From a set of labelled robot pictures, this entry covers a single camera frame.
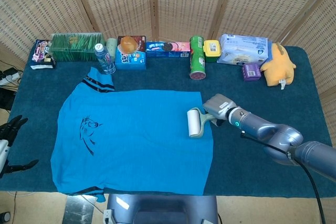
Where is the pale green lint roller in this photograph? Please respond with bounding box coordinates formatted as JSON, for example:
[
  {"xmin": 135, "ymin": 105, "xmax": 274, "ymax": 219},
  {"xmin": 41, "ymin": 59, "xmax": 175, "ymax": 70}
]
[{"xmin": 186, "ymin": 108, "xmax": 218, "ymax": 139}]

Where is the black and silver left hand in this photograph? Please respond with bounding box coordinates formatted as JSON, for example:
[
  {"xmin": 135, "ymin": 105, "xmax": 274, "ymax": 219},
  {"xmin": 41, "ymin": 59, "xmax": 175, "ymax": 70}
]
[{"xmin": 0, "ymin": 115, "xmax": 39, "ymax": 179}]

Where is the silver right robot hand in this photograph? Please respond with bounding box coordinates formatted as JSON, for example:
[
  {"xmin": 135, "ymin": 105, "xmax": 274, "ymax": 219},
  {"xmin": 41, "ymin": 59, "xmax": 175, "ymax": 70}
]
[{"xmin": 202, "ymin": 93, "xmax": 240, "ymax": 127}]

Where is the small purple box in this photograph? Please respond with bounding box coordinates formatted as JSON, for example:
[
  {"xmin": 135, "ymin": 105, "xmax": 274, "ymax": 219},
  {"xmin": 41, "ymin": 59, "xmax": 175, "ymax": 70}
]
[{"xmin": 241, "ymin": 62, "xmax": 263, "ymax": 82}]

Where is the dark blue table cloth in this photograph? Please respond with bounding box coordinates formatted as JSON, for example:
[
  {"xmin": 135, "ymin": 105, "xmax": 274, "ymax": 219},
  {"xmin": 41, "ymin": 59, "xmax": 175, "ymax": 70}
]
[{"xmin": 0, "ymin": 40, "xmax": 333, "ymax": 198}]

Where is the yellow plush toy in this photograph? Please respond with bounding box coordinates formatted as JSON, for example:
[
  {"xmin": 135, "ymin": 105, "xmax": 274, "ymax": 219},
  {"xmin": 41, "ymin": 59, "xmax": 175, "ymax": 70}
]
[{"xmin": 259, "ymin": 42, "xmax": 297, "ymax": 90}]

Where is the green chips can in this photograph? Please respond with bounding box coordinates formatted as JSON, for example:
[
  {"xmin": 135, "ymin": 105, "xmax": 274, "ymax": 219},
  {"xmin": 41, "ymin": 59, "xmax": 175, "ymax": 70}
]
[{"xmin": 189, "ymin": 35, "xmax": 207, "ymax": 80}]

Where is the white power strip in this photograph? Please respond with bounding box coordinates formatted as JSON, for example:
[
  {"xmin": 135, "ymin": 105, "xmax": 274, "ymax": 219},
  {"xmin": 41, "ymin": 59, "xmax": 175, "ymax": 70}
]
[{"xmin": 0, "ymin": 68, "xmax": 22, "ymax": 86}]

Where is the shiny metal floor plate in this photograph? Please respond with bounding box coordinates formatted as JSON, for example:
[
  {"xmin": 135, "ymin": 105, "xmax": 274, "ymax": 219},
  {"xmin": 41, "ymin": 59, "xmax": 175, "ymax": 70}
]
[{"xmin": 62, "ymin": 195, "xmax": 96, "ymax": 224}]

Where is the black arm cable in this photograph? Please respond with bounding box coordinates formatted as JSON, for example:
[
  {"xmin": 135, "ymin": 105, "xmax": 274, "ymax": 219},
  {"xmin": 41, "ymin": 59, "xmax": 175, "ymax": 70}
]
[{"xmin": 240, "ymin": 131, "xmax": 326, "ymax": 224}]

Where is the blue T-shirt with cat print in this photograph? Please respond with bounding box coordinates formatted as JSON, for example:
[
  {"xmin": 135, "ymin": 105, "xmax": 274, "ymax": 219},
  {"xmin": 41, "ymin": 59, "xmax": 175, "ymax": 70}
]
[{"xmin": 50, "ymin": 67, "xmax": 214, "ymax": 204}]

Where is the blue pink cookie box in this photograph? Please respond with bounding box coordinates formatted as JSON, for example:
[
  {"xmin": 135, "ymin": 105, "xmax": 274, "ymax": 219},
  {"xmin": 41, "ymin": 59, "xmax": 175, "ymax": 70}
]
[{"xmin": 145, "ymin": 41, "xmax": 191, "ymax": 59}]

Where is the white blue wipes pack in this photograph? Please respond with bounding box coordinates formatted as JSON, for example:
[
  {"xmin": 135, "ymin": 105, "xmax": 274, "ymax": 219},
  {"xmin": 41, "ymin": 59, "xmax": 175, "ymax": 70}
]
[{"xmin": 216, "ymin": 34, "xmax": 272, "ymax": 67}]

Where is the yellow lidded container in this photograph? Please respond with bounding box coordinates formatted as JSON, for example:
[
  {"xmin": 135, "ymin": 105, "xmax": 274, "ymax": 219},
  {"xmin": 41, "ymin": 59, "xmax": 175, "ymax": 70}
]
[{"xmin": 203, "ymin": 39, "xmax": 221, "ymax": 63}]

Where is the blue box with bun picture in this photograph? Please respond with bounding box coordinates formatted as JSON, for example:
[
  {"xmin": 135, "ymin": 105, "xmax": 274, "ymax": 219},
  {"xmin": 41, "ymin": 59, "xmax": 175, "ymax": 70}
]
[{"xmin": 115, "ymin": 35, "xmax": 147, "ymax": 71}]

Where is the pale green roll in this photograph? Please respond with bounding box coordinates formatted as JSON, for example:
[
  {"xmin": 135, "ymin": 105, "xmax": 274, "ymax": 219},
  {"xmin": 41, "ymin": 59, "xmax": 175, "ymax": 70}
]
[{"xmin": 106, "ymin": 37, "xmax": 118, "ymax": 58}]

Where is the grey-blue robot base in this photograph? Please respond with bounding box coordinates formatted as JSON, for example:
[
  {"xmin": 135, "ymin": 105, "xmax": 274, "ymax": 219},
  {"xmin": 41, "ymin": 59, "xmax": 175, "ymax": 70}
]
[{"xmin": 106, "ymin": 194, "xmax": 219, "ymax": 224}]

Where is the clear plastic water bottle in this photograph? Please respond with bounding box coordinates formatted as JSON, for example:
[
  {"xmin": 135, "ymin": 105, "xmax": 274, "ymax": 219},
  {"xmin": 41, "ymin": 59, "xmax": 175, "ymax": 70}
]
[{"xmin": 94, "ymin": 42, "xmax": 117, "ymax": 74}]

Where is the purple pink snack bag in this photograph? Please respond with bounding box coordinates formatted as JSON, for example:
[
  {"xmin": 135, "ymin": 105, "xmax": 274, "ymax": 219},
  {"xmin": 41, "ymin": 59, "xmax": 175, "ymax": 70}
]
[{"xmin": 30, "ymin": 39, "xmax": 57, "ymax": 70}]

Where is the woven bamboo folding screen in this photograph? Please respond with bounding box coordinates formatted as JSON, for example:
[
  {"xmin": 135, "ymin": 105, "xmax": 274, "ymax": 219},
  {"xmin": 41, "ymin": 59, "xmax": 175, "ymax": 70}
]
[{"xmin": 0, "ymin": 0, "xmax": 336, "ymax": 224}]

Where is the green grass pattern box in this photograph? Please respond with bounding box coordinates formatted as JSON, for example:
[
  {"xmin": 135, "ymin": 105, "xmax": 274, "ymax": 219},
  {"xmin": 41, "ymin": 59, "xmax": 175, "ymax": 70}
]
[{"xmin": 49, "ymin": 32, "xmax": 106, "ymax": 62}]

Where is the black equipment case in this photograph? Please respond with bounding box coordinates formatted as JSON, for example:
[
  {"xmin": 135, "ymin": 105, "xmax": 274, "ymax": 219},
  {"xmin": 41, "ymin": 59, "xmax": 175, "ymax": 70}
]
[{"xmin": 0, "ymin": 87, "xmax": 18, "ymax": 111}]

